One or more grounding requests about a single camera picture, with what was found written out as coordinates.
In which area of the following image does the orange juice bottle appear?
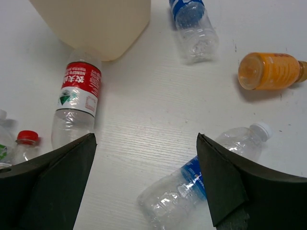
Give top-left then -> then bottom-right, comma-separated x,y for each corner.
238,52 -> 307,90

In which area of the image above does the blue label bottle by bin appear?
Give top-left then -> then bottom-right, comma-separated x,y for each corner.
169,0 -> 219,64

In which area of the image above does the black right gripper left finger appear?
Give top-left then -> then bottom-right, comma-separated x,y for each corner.
0,133 -> 96,230

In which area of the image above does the green white label bottle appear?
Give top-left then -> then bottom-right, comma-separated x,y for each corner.
0,109 -> 16,168

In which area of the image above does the beige plastic bin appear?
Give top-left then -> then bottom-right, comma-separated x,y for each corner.
31,0 -> 151,61

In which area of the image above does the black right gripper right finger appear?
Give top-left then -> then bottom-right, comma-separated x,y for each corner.
196,134 -> 307,230

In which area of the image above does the crushed blue label bottle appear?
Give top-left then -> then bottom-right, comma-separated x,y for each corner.
137,122 -> 272,230

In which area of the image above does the small red cap bottle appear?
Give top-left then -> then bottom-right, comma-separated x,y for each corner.
14,130 -> 40,164

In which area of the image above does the large red label bottle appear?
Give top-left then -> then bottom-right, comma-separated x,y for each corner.
51,47 -> 102,149

